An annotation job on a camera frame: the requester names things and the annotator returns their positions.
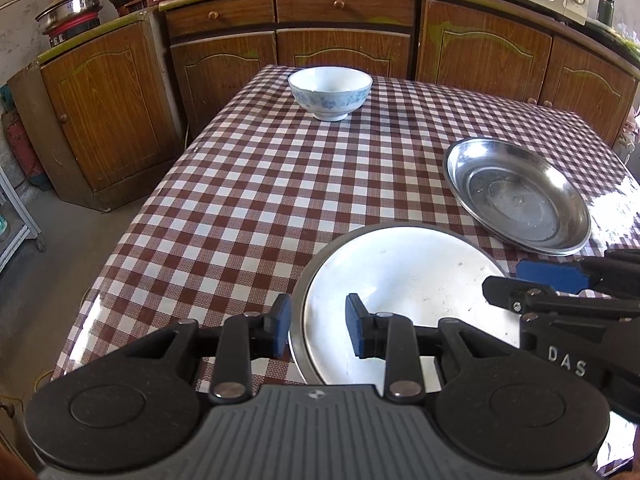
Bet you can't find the small steel plate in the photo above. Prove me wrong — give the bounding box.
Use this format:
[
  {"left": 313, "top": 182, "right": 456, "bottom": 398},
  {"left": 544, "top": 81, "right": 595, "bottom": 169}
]
[{"left": 443, "top": 137, "right": 592, "bottom": 252}]

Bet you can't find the blue patterned white bowl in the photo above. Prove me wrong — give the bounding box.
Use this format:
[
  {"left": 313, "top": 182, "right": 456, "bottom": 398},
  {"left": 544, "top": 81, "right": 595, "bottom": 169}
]
[{"left": 288, "top": 66, "right": 374, "bottom": 123}]

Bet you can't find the white metal rack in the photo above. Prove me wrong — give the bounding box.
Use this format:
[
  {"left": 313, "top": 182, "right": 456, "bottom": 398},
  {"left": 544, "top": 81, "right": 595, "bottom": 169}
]
[{"left": 0, "top": 165, "right": 44, "bottom": 272}]

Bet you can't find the wooden cabinet with drawers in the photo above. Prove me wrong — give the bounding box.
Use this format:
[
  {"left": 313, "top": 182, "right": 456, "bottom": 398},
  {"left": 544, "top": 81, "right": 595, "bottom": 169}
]
[{"left": 160, "top": 0, "right": 419, "bottom": 137}]

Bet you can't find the red black induction stove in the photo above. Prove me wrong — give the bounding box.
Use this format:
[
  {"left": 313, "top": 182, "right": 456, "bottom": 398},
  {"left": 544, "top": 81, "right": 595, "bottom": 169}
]
[
  {"left": 47, "top": 17, "right": 104, "bottom": 49},
  {"left": 115, "top": 0, "right": 171, "bottom": 17}
]

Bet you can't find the black tray with greens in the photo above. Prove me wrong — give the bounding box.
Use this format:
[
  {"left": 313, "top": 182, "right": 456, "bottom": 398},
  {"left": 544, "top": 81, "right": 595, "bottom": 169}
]
[{"left": 585, "top": 20, "right": 640, "bottom": 57}]

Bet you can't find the pink cloth bundle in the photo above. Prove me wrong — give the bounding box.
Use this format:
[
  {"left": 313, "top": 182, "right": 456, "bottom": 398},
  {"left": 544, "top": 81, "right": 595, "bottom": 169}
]
[{"left": 620, "top": 107, "right": 640, "bottom": 147}]

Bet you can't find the red white checkered tablecloth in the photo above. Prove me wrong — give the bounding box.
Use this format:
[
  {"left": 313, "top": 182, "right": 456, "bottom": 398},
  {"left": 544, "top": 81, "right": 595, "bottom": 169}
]
[{"left": 50, "top": 64, "right": 640, "bottom": 478}]

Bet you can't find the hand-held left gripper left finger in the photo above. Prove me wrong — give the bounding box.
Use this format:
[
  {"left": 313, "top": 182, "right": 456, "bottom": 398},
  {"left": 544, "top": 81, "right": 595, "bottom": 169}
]
[{"left": 117, "top": 293, "right": 293, "bottom": 407}]

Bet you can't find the red gas cylinder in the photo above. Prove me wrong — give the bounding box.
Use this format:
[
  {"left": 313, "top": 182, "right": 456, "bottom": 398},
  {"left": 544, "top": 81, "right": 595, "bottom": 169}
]
[{"left": 2, "top": 110, "right": 46, "bottom": 192}]

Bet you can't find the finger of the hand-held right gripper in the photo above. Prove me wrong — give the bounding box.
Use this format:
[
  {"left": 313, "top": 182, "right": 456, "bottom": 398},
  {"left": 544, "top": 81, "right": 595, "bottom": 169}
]
[
  {"left": 515, "top": 249, "right": 640, "bottom": 294},
  {"left": 482, "top": 276, "right": 640, "bottom": 321}
]

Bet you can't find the steel bowl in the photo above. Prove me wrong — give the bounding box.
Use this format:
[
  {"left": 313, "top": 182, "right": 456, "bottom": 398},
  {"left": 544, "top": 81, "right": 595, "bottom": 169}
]
[{"left": 289, "top": 221, "right": 524, "bottom": 387}]

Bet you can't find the wooden single-door cabinet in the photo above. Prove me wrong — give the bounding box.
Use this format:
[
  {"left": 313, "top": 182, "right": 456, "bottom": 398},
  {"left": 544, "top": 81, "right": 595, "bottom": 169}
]
[{"left": 7, "top": 7, "right": 184, "bottom": 212}]

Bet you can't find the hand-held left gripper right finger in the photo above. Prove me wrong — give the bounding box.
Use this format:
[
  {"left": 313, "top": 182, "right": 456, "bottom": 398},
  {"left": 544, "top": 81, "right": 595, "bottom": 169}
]
[{"left": 345, "top": 292, "right": 516, "bottom": 405}]

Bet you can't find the white shallow bowl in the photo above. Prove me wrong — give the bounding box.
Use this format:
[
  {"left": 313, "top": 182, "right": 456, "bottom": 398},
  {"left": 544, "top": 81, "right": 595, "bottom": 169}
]
[{"left": 302, "top": 227, "right": 521, "bottom": 384}]

